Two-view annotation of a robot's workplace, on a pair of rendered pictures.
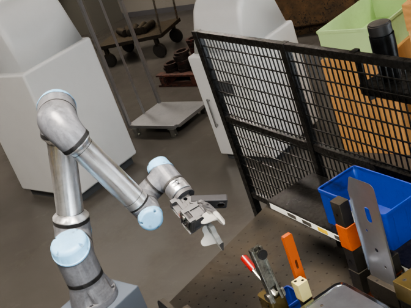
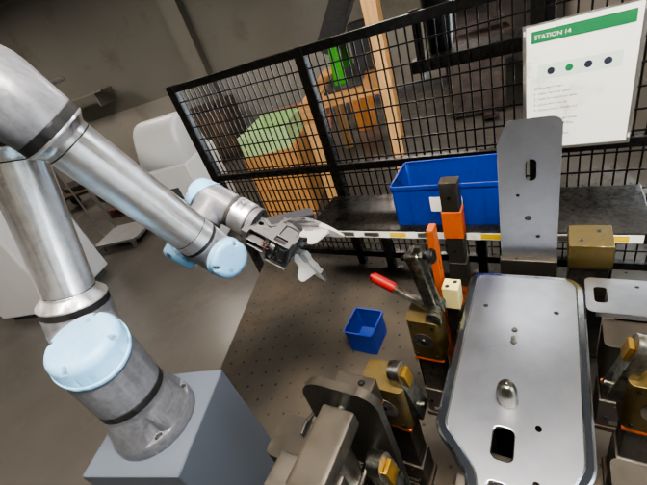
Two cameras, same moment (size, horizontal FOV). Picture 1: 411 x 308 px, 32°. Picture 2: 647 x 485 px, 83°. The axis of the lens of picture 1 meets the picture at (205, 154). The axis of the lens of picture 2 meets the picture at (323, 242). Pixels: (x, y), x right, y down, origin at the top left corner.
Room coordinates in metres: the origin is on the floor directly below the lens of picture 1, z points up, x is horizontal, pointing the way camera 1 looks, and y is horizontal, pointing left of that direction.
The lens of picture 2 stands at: (1.31, 0.36, 1.63)
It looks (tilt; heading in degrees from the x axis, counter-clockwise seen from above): 32 degrees down; 331
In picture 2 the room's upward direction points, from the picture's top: 20 degrees counter-clockwise
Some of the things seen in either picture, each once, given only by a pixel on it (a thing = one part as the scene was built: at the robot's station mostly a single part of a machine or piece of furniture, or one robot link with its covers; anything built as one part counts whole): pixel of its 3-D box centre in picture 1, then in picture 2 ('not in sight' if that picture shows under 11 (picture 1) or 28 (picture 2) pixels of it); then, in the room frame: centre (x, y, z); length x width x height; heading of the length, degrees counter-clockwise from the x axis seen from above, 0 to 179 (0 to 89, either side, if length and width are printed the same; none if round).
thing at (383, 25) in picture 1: (385, 50); (437, 13); (2.01, -0.61, 1.52); 0.07 x 0.07 x 0.18
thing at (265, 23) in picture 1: (248, 69); (187, 180); (5.01, -0.50, 0.62); 0.63 x 0.54 x 1.25; 131
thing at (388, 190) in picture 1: (372, 205); (452, 191); (1.90, -0.43, 1.10); 0.30 x 0.17 x 0.13; 24
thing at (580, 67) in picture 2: not in sight; (577, 85); (1.68, -0.65, 1.30); 0.23 x 0.02 x 0.31; 23
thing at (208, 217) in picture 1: (210, 219); (318, 236); (1.86, 0.05, 1.26); 0.09 x 0.06 x 0.03; 23
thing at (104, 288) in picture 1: (89, 287); (142, 403); (1.93, 0.48, 1.15); 0.15 x 0.15 x 0.10
